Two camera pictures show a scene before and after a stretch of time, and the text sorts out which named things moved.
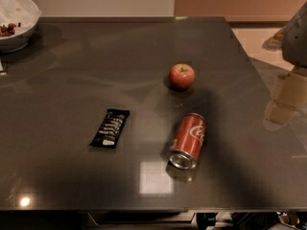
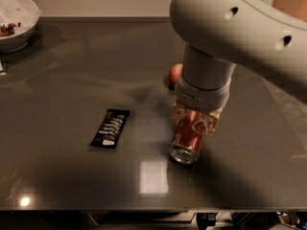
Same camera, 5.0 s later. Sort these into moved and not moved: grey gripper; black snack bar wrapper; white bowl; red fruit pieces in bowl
Moved: grey gripper
Not moved: white bowl; red fruit pieces in bowl; black snack bar wrapper
